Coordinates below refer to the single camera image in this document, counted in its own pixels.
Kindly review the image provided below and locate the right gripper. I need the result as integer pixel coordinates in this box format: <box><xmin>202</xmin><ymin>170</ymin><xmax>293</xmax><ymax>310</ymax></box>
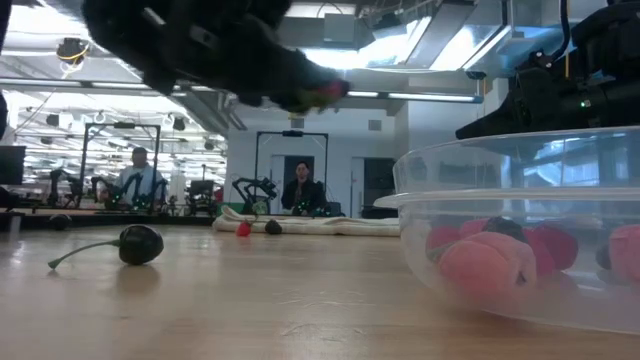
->
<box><xmin>455</xmin><ymin>52</ymin><xmax>609</xmax><ymax>141</ymax></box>

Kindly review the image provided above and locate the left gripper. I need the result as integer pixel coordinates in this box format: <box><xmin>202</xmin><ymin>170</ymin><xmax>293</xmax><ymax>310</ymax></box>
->
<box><xmin>82</xmin><ymin>0</ymin><xmax>350</xmax><ymax>113</ymax></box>

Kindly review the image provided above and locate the large red strawberry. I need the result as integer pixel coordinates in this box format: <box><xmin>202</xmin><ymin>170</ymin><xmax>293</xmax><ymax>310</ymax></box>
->
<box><xmin>299</xmin><ymin>79</ymin><xmax>351</xmax><ymax>112</ymax></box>

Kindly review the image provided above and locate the clear plastic container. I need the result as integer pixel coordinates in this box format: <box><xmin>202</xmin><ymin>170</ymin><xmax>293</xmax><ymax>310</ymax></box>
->
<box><xmin>373</xmin><ymin>125</ymin><xmax>640</xmax><ymax>335</ymax></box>

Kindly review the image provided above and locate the pink round fruit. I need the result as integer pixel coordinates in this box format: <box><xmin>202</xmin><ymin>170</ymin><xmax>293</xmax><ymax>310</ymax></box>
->
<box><xmin>458</xmin><ymin>218</ymin><xmax>494</xmax><ymax>240</ymax></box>

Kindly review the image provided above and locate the orange pink peach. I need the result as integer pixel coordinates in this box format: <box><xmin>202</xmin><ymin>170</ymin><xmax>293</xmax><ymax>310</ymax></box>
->
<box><xmin>607</xmin><ymin>223</ymin><xmax>640</xmax><ymax>284</ymax></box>

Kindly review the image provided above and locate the grey ceiling air unit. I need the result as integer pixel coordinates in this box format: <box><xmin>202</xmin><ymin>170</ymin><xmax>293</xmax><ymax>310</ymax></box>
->
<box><xmin>322</xmin><ymin>13</ymin><xmax>357</xmax><ymax>44</ymax></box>

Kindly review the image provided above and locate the dark door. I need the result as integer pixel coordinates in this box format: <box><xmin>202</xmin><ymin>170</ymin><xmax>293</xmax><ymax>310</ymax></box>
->
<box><xmin>282</xmin><ymin>154</ymin><xmax>316</xmax><ymax>216</ymax></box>

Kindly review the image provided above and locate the person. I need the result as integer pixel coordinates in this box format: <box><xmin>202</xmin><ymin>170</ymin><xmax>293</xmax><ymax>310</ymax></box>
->
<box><xmin>280</xmin><ymin>160</ymin><xmax>326</xmax><ymax>216</ymax></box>
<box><xmin>99</xmin><ymin>146</ymin><xmax>169</xmax><ymax>209</ymax></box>

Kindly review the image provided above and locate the black cart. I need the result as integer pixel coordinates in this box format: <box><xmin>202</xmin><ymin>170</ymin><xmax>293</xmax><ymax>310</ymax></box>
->
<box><xmin>188</xmin><ymin>179</ymin><xmax>217</xmax><ymax>216</ymax></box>

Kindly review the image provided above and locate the folded white plaid cloth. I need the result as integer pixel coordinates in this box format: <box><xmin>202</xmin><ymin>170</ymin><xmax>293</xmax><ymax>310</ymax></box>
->
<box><xmin>212</xmin><ymin>204</ymin><xmax>401</xmax><ymax>238</ymax></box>

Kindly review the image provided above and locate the large dark blackberry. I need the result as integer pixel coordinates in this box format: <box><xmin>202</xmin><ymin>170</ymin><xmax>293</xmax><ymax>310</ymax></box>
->
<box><xmin>594</xmin><ymin>243</ymin><xmax>614</xmax><ymax>271</ymax></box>

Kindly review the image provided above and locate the black monitor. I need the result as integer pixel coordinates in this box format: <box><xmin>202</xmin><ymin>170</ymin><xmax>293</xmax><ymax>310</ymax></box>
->
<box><xmin>0</xmin><ymin>145</ymin><xmax>27</xmax><ymax>186</ymax></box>

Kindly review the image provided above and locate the black camera frame stand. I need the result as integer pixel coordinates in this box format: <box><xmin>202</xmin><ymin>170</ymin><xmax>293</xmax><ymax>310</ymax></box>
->
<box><xmin>253</xmin><ymin>130</ymin><xmax>330</xmax><ymax>217</ymax></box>
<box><xmin>82</xmin><ymin>123</ymin><xmax>162</xmax><ymax>211</ymax></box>

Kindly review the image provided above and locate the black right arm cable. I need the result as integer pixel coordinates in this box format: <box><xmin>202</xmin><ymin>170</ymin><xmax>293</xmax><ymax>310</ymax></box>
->
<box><xmin>549</xmin><ymin>0</ymin><xmax>572</xmax><ymax>64</ymax></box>

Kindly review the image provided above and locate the black table frame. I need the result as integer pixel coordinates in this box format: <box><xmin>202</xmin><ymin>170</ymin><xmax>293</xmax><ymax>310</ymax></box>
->
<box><xmin>0</xmin><ymin>209</ymin><xmax>216</xmax><ymax>232</ymax></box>

